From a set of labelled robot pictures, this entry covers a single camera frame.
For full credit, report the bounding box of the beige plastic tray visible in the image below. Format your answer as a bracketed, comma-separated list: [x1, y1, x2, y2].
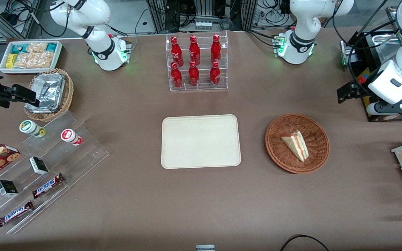
[161, 114, 241, 169]

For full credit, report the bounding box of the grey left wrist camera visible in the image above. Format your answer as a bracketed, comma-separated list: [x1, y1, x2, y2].
[366, 91, 402, 116]

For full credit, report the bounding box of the black floor cable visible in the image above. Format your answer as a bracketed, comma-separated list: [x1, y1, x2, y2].
[280, 235, 330, 251]

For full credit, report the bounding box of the round brown wicker basket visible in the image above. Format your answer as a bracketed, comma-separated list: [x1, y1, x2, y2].
[265, 113, 330, 174]

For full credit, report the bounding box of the light wicker basket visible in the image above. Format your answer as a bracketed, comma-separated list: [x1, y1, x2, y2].
[24, 68, 74, 122]

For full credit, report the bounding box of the clear acrylic bottle rack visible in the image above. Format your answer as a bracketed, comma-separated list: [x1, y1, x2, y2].
[165, 31, 229, 92]

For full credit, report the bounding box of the small dark green box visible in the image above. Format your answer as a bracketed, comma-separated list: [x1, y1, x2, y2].
[29, 157, 49, 175]
[0, 180, 19, 197]

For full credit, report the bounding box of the brown snickers bar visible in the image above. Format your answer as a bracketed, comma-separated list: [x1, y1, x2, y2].
[0, 200, 34, 228]
[32, 173, 65, 199]

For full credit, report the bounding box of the white rectangular snack bin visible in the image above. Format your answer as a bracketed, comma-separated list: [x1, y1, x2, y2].
[0, 40, 63, 75]

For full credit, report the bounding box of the triangular sandwich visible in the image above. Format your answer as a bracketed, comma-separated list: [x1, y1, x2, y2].
[280, 131, 309, 162]

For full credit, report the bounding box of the clear acrylic stepped display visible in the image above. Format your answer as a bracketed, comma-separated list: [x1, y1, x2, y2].
[0, 111, 110, 235]

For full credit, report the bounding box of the black hot food case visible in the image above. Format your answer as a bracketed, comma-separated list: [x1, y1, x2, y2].
[340, 7, 402, 122]

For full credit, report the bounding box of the small clear cracker bag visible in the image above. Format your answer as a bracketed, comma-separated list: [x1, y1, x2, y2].
[27, 43, 48, 54]

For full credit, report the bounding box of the crumpled aluminium foil container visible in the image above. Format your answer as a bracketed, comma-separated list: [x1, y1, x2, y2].
[26, 73, 66, 114]

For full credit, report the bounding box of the aluminium frame rack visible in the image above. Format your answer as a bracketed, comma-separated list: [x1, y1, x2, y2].
[147, 0, 257, 33]

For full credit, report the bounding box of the red cola bottle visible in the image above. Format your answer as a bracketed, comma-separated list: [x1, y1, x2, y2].
[210, 61, 221, 86]
[188, 35, 201, 66]
[171, 36, 184, 67]
[188, 61, 200, 87]
[170, 62, 183, 88]
[210, 34, 222, 64]

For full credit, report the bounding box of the large clear cracker bag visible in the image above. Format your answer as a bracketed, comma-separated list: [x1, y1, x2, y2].
[14, 51, 54, 69]

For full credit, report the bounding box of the red lid snack cup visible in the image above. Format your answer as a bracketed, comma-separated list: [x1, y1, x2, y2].
[60, 129, 83, 146]

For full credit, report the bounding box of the green lid snack cup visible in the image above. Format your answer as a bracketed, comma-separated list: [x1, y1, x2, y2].
[19, 120, 46, 138]

